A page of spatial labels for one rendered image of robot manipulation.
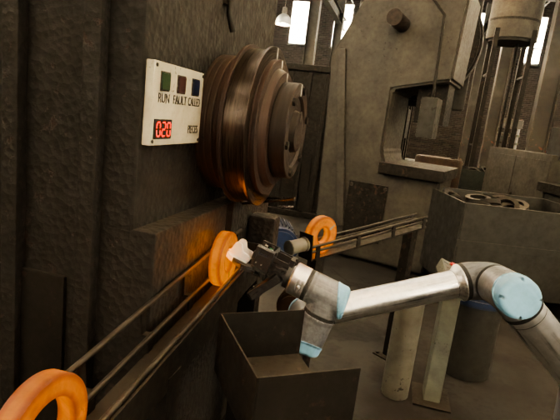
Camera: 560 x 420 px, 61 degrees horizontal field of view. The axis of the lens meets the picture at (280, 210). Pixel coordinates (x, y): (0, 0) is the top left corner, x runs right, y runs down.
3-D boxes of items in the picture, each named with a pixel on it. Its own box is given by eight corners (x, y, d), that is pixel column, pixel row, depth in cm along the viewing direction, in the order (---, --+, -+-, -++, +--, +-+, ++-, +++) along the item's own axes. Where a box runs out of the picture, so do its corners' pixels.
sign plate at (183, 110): (141, 144, 103) (146, 58, 100) (191, 142, 128) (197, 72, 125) (150, 146, 103) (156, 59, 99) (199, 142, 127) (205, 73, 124)
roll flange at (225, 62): (177, 207, 129) (192, 26, 120) (235, 187, 174) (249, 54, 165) (212, 213, 127) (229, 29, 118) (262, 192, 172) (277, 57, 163)
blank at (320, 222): (311, 259, 195) (317, 262, 193) (299, 231, 187) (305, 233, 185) (335, 236, 202) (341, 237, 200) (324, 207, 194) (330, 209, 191)
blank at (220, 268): (207, 242, 126) (219, 244, 125) (228, 222, 140) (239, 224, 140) (207, 294, 131) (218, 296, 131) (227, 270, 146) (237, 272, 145)
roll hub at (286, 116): (262, 181, 132) (274, 77, 127) (286, 172, 159) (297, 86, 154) (282, 183, 131) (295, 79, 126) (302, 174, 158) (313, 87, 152)
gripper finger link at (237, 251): (227, 233, 134) (256, 247, 133) (220, 252, 135) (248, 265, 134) (222, 236, 131) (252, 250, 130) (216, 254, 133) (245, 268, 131)
